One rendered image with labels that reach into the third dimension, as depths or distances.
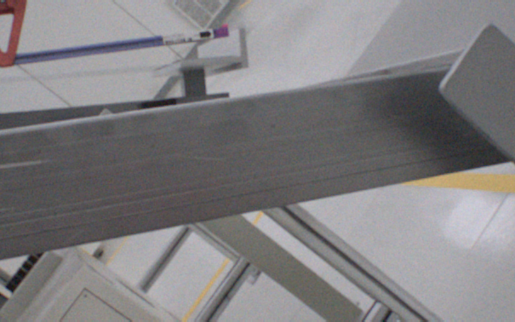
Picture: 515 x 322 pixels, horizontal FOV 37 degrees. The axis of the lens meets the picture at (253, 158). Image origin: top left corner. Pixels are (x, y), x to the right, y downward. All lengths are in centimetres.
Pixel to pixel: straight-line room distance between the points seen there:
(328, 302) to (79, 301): 65
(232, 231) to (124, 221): 102
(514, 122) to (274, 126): 13
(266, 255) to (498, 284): 49
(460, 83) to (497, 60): 3
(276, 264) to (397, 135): 102
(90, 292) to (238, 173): 149
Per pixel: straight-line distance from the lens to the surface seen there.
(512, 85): 43
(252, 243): 142
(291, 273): 146
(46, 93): 851
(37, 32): 858
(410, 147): 44
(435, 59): 51
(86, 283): 187
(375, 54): 111
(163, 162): 39
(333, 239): 119
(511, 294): 160
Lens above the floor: 90
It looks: 14 degrees down
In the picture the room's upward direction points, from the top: 51 degrees counter-clockwise
